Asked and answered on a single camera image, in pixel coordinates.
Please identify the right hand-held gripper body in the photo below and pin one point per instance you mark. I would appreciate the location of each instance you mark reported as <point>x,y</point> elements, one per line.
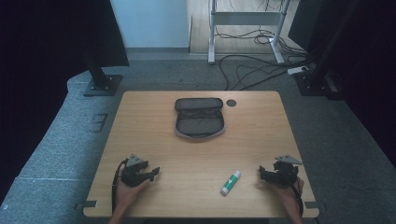
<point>286,172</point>

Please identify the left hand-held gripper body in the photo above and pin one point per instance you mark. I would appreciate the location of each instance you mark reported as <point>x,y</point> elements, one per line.
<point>132,174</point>

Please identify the green and white glue stick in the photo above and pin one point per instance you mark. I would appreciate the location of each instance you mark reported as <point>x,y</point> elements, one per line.
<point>230,183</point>

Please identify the black pencil case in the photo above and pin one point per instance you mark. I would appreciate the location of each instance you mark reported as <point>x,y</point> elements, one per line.
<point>199,121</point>

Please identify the person's left hand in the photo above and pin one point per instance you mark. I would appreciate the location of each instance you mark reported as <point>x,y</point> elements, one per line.
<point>126,194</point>

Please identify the person's right hand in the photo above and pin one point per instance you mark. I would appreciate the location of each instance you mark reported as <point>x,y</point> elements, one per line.
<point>291,196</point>

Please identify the black round table grommet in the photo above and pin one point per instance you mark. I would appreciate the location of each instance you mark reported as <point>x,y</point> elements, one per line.
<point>231,103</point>

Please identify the black metal stand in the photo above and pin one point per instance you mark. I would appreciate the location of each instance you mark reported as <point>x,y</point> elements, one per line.
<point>101,82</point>
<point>314,82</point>

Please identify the white power strip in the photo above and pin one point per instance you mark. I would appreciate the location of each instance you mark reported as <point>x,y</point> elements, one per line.
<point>297,70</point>

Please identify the black curtain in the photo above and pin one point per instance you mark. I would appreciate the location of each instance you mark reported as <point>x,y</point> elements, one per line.
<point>46,62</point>
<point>367,77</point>

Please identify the white metal desk frame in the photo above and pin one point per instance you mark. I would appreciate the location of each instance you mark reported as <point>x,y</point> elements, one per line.
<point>246,18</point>

